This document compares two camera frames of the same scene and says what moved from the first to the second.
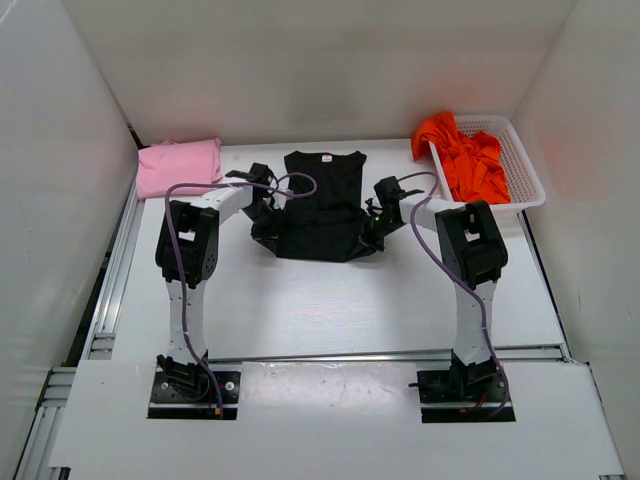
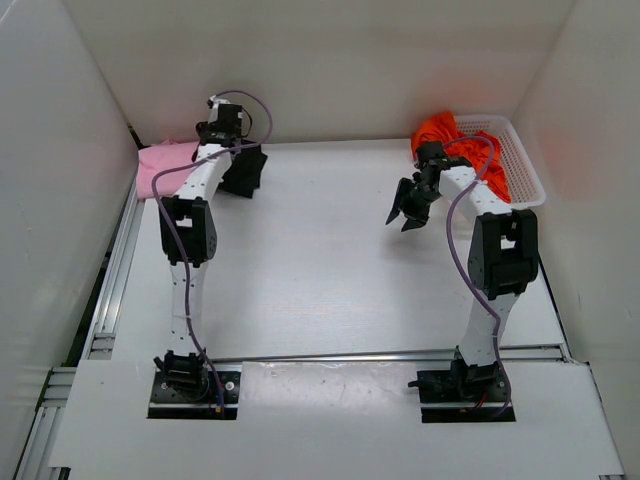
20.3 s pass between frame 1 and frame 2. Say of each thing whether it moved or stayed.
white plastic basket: stayed
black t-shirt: moved
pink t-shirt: stayed
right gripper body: moved
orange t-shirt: stayed
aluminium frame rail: stayed
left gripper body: moved
